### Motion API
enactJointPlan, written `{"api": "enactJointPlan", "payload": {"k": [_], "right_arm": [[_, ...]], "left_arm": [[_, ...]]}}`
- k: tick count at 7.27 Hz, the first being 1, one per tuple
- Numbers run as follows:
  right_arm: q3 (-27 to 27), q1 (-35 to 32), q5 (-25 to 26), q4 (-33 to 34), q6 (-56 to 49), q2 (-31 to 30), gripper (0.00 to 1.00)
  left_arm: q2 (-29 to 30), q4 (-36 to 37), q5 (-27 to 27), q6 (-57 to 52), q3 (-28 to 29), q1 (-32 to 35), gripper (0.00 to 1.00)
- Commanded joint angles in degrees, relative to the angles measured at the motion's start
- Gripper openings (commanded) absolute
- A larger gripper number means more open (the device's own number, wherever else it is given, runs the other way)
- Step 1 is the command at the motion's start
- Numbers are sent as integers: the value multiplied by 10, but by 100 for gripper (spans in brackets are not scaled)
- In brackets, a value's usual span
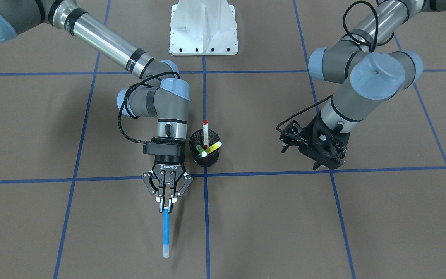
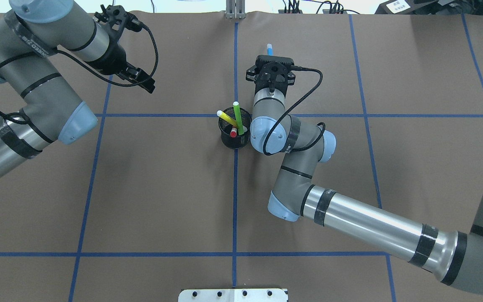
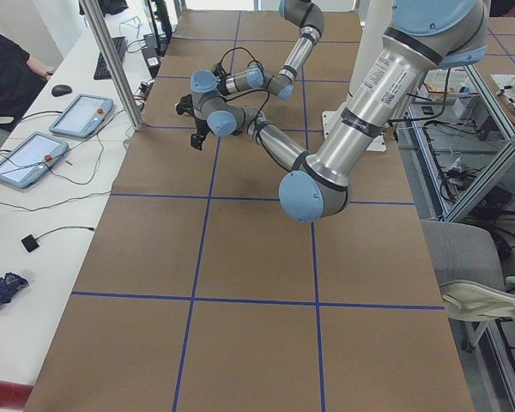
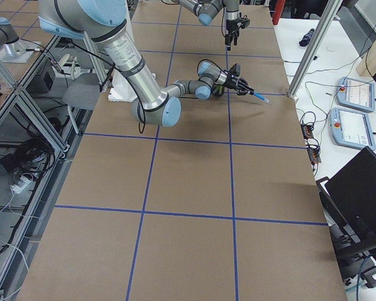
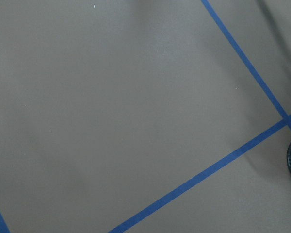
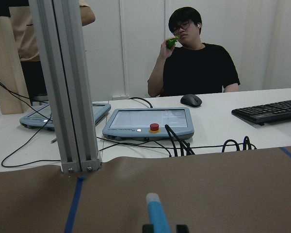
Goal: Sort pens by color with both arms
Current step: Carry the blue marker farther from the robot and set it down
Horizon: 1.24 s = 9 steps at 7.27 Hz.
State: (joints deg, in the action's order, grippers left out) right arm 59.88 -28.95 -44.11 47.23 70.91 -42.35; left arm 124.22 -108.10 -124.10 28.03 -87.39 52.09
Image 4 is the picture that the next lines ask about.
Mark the folded blue umbrella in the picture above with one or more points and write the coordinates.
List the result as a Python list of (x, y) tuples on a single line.
[(305, 41)]

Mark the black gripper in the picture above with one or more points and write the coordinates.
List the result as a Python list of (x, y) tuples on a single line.
[(232, 83), (230, 27)]

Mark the far teach pendant tablet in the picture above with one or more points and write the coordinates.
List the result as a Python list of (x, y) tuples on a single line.
[(357, 94)]

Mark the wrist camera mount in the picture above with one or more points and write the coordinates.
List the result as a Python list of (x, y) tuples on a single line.
[(235, 70)]

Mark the black laptop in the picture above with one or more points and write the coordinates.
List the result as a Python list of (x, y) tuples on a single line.
[(352, 204)]

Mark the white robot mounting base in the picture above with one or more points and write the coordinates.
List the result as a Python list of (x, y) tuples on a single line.
[(121, 90)]

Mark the near teach pendant tablet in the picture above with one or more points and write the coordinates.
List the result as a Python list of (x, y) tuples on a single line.
[(351, 129)]

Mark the aluminium frame post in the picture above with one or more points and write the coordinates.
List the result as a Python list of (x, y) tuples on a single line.
[(324, 23)]

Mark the black mesh pen cup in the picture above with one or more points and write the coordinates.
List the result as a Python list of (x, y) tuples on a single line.
[(218, 90)]

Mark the grey office chair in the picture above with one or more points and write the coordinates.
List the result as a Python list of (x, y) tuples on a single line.
[(83, 93)]

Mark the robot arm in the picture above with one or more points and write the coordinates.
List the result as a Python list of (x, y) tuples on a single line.
[(206, 11), (105, 22)]

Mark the blue highlighter pen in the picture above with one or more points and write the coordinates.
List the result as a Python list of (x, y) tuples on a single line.
[(261, 97)]

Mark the teach pendant tablet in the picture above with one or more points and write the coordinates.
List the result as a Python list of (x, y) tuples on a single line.
[(351, 129), (357, 94)]

